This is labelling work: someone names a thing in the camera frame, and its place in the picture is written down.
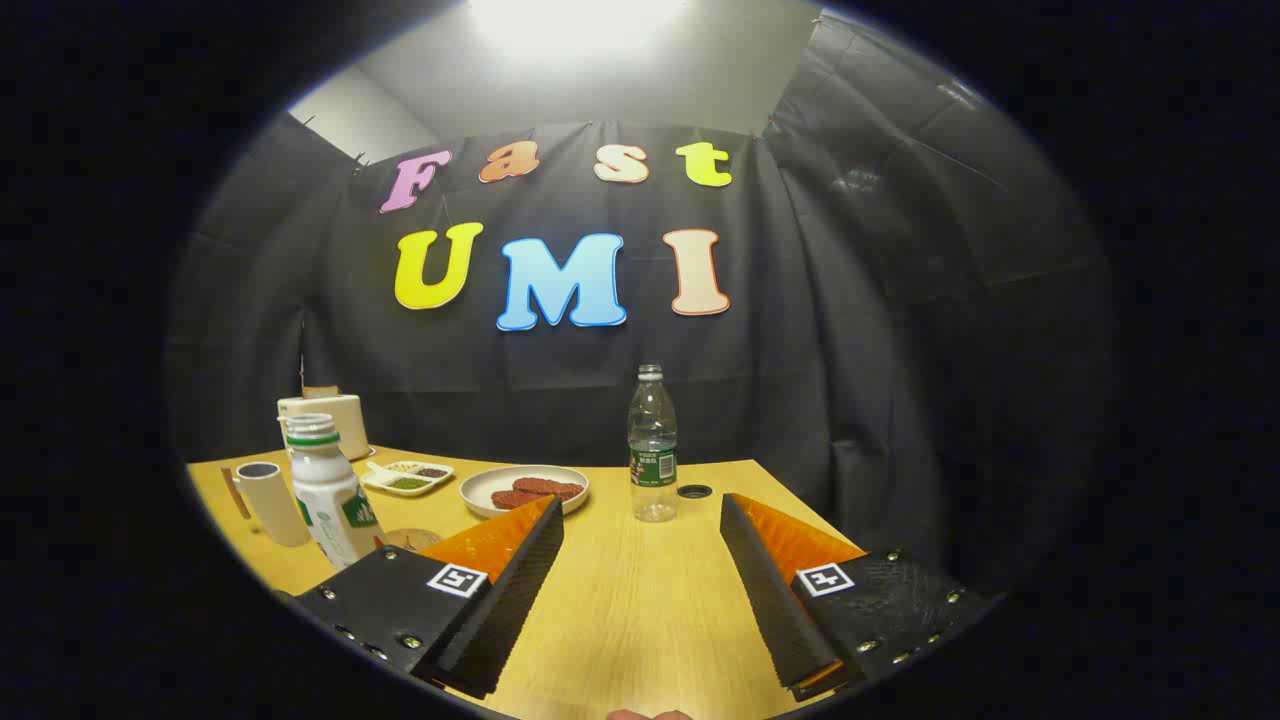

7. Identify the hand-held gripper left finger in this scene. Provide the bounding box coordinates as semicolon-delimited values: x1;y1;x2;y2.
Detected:
285;495;565;700

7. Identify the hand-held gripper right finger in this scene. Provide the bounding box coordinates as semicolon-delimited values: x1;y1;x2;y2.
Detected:
719;492;1004;701

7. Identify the white juice bottle green label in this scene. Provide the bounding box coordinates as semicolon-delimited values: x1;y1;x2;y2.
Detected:
279;413;384;571

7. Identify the white cup wooden handle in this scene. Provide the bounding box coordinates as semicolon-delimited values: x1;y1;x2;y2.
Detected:
222;461;313;548

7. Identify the clear plastic water bottle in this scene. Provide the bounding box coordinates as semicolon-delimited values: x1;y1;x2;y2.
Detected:
627;364;679;523

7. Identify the white round plate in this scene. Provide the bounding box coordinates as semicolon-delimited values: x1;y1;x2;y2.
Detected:
460;465;590;520

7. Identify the wooden table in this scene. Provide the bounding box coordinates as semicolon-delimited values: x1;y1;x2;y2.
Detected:
185;445;871;720

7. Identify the white divided condiment dish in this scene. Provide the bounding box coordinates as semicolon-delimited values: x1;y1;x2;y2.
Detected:
362;459;455;497

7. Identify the cream toaster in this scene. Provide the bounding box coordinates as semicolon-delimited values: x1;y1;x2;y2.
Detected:
277;393;371;461

